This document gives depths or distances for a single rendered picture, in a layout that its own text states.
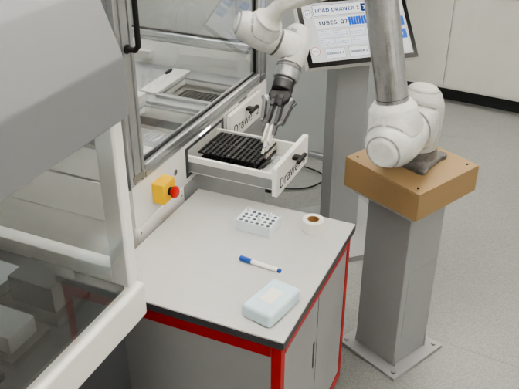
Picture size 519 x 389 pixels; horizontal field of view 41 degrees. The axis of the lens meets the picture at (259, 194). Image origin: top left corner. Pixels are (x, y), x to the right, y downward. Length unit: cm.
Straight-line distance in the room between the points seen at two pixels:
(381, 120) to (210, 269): 69
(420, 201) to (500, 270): 129
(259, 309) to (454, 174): 92
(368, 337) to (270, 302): 109
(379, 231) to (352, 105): 88
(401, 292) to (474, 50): 281
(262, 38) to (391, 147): 61
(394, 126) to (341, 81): 109
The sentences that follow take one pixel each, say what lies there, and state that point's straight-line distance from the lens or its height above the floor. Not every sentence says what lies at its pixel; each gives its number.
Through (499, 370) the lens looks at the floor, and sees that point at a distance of 301.
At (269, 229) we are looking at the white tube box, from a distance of 220.
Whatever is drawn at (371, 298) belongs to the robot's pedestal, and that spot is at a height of 27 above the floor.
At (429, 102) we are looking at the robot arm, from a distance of 235.
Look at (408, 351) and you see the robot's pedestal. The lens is 295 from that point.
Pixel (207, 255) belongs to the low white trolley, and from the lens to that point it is 215.
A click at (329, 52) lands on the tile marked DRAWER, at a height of 101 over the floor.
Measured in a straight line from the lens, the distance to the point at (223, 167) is 238.
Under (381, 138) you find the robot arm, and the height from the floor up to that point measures 107.
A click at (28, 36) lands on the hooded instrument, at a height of 160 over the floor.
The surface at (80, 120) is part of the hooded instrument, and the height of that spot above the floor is 142.
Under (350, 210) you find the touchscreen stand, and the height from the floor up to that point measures 14.
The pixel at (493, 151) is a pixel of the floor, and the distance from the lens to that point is 468.
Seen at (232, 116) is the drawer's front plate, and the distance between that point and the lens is 266.
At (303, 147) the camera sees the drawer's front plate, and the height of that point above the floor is 90.
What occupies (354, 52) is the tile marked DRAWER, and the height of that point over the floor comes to 100.
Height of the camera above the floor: 199
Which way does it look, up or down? 30 degrees down
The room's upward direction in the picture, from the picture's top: straight up
